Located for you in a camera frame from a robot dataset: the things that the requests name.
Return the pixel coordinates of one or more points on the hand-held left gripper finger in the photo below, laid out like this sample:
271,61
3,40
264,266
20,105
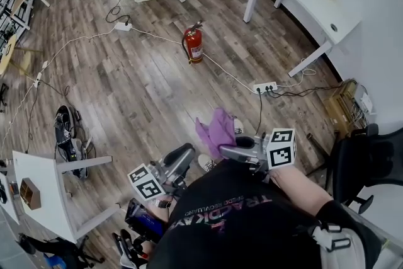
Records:
181,167
179,151

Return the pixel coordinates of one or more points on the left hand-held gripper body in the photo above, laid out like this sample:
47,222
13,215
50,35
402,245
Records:
146,182

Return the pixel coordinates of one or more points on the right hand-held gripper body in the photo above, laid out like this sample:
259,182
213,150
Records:
281,148

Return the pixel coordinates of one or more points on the purple cloth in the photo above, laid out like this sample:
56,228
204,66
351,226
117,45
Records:
220,132

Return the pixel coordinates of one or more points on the red fire extinguisher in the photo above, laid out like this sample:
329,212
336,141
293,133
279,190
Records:
194,44

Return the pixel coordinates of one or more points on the person's right forearm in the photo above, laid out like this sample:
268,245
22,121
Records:
299,192

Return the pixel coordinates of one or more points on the person's right shoe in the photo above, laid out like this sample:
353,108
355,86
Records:
238,126

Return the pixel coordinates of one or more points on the person's shoe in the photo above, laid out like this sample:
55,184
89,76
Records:
238,126
207,163

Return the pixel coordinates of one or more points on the metal wristwatch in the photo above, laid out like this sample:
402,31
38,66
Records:
160,203

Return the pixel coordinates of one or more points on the person's left shoe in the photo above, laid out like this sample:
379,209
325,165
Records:
207,163

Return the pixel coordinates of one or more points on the blue screen device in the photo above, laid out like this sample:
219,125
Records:
143,217

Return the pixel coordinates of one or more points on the white power strip with plugs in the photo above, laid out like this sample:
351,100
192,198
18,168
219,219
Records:
264,85

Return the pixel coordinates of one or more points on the black waist harness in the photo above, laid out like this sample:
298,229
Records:
129,249

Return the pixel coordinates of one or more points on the cardboard box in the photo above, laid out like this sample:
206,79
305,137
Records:
338,107

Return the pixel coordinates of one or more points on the person's black shirt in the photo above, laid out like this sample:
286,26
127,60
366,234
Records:
236,236

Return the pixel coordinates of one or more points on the black mesh office chair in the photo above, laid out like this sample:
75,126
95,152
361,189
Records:
371,160

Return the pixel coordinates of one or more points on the white network device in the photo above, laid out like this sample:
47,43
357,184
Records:
366,102

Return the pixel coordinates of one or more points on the black oval tray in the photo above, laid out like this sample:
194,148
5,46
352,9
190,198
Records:
60,113

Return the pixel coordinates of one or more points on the wooden box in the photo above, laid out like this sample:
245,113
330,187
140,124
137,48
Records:
31,198

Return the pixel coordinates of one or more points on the small white power strip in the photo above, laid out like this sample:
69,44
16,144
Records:
122,26

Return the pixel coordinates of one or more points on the black chair base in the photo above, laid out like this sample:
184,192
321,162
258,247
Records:
3,97

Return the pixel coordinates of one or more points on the round wooden table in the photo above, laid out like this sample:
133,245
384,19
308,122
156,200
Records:
7,53

